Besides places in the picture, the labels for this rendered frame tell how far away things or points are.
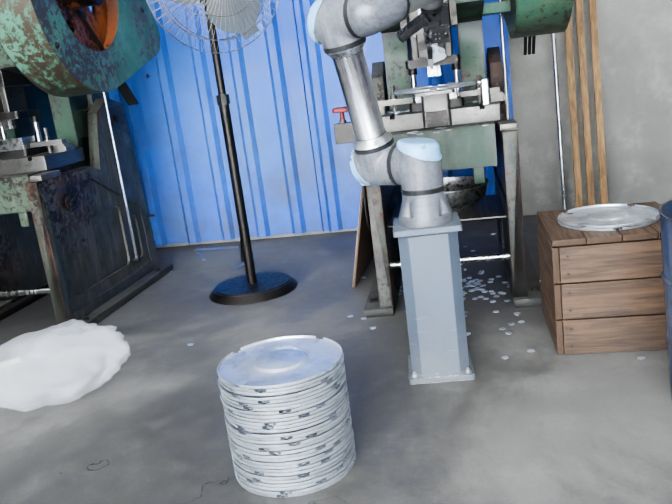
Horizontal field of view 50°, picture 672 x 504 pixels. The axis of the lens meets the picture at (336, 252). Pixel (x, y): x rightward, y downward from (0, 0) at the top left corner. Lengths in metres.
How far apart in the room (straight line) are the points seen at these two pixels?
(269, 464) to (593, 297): 1.06
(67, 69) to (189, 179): 1.50
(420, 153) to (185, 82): 2.42
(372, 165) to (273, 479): 0.89
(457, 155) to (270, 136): 1.69
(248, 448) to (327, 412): 0.19
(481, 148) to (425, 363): 0.86
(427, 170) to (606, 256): 0.57
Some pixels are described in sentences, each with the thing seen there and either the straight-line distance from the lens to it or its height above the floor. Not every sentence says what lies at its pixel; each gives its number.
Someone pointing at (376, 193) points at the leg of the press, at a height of 0.45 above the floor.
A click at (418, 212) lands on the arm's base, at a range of 1.99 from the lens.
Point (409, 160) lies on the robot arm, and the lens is 1.98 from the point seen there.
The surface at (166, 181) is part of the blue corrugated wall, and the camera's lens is 4.31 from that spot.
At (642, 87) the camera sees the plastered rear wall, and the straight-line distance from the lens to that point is 4.09.
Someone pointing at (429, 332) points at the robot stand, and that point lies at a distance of 2.07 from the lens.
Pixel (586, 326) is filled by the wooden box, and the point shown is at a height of 0.09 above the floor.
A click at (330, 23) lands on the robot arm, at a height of 1.01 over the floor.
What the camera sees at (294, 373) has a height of 0.26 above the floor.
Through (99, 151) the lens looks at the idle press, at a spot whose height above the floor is 0.67.
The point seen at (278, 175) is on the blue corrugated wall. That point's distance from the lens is 4.10.
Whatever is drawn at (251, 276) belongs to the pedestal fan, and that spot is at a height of 0.07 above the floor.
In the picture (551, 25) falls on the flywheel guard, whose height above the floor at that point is 0.94.
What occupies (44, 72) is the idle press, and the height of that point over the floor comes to 1.02.
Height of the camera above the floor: 0.89
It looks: 14 degrees down
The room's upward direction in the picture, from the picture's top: 7 degrees counter-clockwise
